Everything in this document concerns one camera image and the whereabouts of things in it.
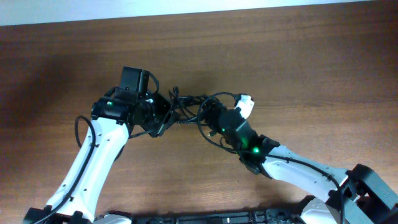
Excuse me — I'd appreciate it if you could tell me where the black micro USB cable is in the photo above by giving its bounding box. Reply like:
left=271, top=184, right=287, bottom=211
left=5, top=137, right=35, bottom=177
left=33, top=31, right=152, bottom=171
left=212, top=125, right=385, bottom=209
left=169, top=86, right=203, bottom=121

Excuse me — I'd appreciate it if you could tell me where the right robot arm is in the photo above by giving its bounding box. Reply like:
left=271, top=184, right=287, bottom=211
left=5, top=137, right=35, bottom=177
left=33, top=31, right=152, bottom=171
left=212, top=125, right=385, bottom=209
left=197, top=100, right=397, bottom=223

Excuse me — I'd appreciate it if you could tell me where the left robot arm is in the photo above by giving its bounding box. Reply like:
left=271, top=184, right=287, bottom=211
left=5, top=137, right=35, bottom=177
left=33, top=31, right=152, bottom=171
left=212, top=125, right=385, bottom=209
left=23, top=67, right=174, bottom=223

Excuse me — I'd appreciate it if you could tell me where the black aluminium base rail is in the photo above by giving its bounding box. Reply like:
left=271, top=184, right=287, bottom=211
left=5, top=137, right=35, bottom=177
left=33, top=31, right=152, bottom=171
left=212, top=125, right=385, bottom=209
left=93, top=207, right=312, bottom=224

